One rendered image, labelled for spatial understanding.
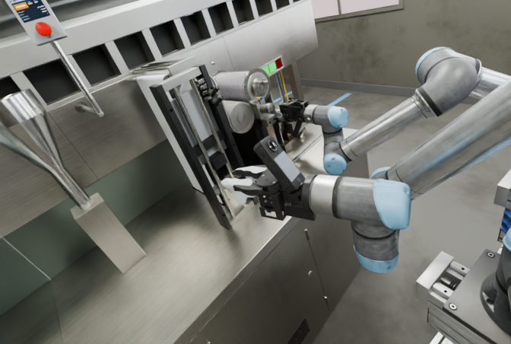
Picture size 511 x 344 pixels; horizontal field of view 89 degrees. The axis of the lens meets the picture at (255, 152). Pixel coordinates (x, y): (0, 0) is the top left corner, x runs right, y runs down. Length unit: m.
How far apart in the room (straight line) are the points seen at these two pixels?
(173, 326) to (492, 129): 0.81
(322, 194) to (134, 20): 1.00
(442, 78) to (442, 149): 0.37
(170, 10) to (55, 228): 0.97
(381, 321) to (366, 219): 1.28
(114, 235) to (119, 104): 0.50
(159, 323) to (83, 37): 0.96
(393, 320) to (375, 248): 1.22
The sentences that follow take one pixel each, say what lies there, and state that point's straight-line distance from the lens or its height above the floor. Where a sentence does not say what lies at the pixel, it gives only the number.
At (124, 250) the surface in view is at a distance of 1.05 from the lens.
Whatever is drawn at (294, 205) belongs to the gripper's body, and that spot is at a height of 1.19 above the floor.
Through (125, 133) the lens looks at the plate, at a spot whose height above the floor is 1.25.
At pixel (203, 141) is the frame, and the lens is 0.84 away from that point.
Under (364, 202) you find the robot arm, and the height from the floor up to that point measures 1.24.
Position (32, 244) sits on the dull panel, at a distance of 1.27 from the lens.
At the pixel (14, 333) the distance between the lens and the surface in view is 0.90.
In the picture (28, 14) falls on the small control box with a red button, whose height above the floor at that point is 1.67.
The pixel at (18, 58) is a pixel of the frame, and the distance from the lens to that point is 1.15.
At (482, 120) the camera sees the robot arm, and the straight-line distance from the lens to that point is 0.51.
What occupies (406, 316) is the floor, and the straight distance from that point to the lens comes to 1.74.
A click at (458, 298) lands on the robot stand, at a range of 0.87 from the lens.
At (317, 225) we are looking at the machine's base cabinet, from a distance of 1.15.
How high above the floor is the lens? 1.55
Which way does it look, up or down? 29 degrees down
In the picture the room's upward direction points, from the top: 20 degrees counter-clockwise
